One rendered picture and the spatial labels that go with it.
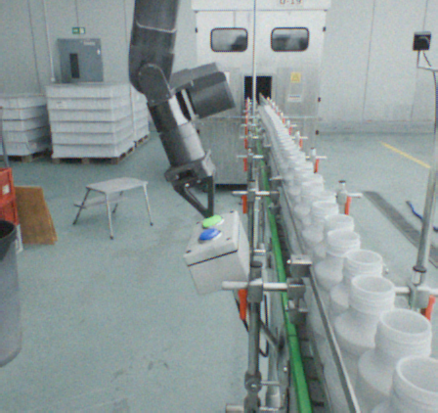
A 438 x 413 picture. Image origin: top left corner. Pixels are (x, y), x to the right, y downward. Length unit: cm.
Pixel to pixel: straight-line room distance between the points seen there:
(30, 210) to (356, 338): 338
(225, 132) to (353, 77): 614
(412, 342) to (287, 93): 448
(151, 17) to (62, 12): 1060
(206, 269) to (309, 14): 433
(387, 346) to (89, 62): 1064
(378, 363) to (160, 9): 46
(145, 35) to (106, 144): 613
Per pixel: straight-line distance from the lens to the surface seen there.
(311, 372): 56
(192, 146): 64
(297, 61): 477
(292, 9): 478
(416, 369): 33
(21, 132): 727
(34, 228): 373
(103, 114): 666
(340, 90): 1049
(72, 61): 1099
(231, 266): 61
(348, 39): 1052
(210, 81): 63
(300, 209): 73
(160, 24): 58
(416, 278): 60
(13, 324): 234
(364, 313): 40
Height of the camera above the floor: 135
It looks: 17 degrees down
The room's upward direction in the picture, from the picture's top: straight up
